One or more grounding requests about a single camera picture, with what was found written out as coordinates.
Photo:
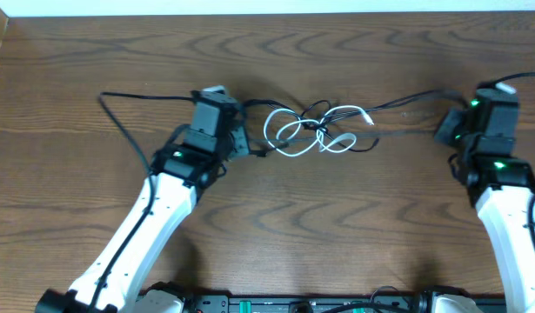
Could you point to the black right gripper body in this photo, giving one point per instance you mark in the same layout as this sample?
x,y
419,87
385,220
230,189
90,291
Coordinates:
x,y
451,129

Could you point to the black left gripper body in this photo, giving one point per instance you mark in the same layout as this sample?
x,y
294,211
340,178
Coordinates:
x,y
237,141

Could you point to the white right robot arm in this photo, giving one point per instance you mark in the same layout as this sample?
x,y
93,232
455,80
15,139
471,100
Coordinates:
x,y
501,188

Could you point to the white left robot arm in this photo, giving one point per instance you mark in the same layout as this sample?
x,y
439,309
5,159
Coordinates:
x,y
191,161

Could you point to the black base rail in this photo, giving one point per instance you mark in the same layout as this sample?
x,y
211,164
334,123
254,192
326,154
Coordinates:
x,y
169,297

